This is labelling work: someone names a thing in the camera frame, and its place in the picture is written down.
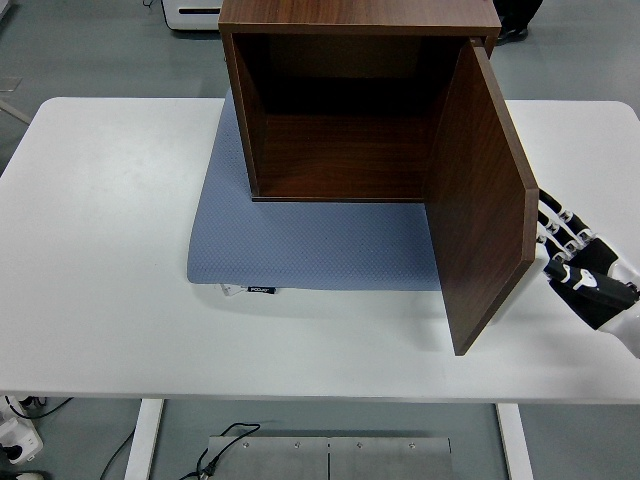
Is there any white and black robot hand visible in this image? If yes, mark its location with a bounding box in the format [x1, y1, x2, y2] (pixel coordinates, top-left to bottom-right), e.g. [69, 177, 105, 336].
[535, 188, 640, 359]

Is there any brown wooden cabinet door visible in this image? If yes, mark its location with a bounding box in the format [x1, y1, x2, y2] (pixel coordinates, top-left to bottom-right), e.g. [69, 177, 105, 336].
[422, 38, 540, 357]

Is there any brown wooden cabinet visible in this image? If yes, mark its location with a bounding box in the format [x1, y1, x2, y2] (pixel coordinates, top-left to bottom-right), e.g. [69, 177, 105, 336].
[217, 0, 501, 204]

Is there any white table leg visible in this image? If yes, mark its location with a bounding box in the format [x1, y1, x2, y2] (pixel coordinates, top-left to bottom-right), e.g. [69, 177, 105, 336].
[495, 402, 535, 480]
[123, 398, 165, 480]

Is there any grey metal plate with screws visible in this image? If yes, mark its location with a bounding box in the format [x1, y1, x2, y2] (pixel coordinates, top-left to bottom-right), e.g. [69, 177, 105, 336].
[206, 435, 330, 480]
[327, 436, 453, 480]

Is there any person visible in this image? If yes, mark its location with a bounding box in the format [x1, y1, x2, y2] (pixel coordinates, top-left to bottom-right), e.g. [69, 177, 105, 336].
[492, 0, 545, 47]

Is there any blue-grey textured mat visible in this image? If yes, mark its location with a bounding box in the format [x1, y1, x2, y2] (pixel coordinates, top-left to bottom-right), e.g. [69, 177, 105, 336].
[185, 89, 444, 293]

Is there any white appliance with dark slot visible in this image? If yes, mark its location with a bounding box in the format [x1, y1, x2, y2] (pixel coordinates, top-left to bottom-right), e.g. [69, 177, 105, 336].
[162, 0, 224, 32]

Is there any white power strip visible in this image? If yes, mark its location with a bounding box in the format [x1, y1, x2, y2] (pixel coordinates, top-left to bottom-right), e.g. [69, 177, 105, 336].
[0, 417, 44, 465]

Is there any light wooden beam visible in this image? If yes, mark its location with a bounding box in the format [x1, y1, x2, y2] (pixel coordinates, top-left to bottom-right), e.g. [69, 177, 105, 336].
[0, 98, 32, 125]

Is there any black cable with plug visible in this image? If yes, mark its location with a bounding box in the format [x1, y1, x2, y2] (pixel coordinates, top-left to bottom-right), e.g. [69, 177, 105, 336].
[174, 422, 263, 480]

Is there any thin black floor cable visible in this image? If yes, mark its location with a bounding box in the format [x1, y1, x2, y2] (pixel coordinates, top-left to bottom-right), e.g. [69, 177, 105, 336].
[97, 428, 137, 480]

